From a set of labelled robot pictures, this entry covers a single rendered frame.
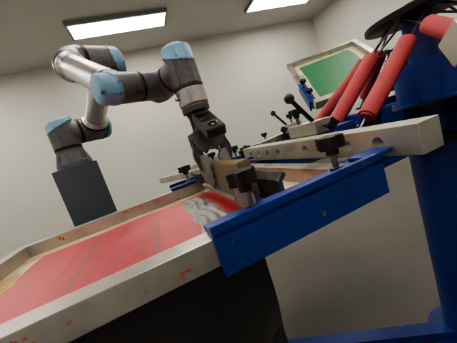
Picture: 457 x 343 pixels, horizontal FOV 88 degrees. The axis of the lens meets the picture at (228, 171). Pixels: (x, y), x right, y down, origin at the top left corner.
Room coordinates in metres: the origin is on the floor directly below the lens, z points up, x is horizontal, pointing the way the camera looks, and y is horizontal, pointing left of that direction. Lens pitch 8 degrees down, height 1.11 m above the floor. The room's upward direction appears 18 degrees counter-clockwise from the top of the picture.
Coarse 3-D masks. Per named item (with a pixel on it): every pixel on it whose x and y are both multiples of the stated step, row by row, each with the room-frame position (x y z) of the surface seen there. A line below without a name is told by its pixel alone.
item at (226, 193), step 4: (204, 184) 0.71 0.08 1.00; (208, 184) 0.68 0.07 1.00; (208, 188) 0.66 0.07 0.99; (212, 188) 0.61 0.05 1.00; (216, 188) 0.59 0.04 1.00; (220, 188) 0.57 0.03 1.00; (216, 192) 0.58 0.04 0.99; (220, 192) 0.54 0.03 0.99; (224, 192) 0.51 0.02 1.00; (228, 192) 0.50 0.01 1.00; (232, 192) 0.49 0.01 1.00; (224, 196) 0.52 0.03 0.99; (228, 196) 0.48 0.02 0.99; (232, 196) 0.46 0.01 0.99; (236, 200) 0.45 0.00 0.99
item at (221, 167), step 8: (224, 160) 0.55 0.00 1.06; (232, 160) 0.49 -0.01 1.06; (240, 160) 0.44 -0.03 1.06; (248, 160) 0.43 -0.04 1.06; (216, 168) 0.56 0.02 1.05; (224, 168) 0.49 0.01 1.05; (232, 168) 0.45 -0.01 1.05; (216, 176) 0.58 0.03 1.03; (224, 176) 0.51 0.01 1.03; (216, 184) 0.61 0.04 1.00; (224, 184) 0.53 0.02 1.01; (256, 184) 0.43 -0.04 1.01
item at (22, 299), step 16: (224, 208) 0.53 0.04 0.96; (240, 208) 0.49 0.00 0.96; (176, 224) 0.53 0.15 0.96; (192, 224) 0.49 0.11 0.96; (176, 240) 0.43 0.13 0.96; (112, 272) 0.38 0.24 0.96; (16, 288) 0.46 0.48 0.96; (32, 288) 0.43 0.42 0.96; (80, 288) 0.36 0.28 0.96; (0, 304) 0.40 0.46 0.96; (16, 304) 0.38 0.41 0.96; (32, 304) 0.36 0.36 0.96; (0, 320) 0.34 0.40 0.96
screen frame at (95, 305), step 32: (192, 192) 0.83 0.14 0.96; (96, 224) 0.74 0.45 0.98; (32, 256) 0.68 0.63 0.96; (160, 256) 0.29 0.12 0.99; (192, 256) 0.28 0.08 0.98; (96, 288) 0.26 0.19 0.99; (128, 288) 0.26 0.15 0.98; (160, 288) 0.27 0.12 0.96; (32, 320) 0.24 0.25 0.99; (64, 320) 0.24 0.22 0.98; (96, 320) 0.24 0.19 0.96
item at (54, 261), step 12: (180, 204) 0.73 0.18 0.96; (144, 216) 0.73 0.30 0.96; (168, 216) 0.63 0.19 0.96; (180, 216) 0.59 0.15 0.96; (120, 228) 0.68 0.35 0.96; (84, 240) 0.67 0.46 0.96; (60, 252) 0.62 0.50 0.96; (72, 252) 0.58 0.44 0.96; (36, 264) 0.59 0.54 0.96; (48, 264) 0.55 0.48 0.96; (60, 264) 0.52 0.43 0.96; (24, 276) 0.51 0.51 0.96; (36, 276) 0.49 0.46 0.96; (12, 288) 0.46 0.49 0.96
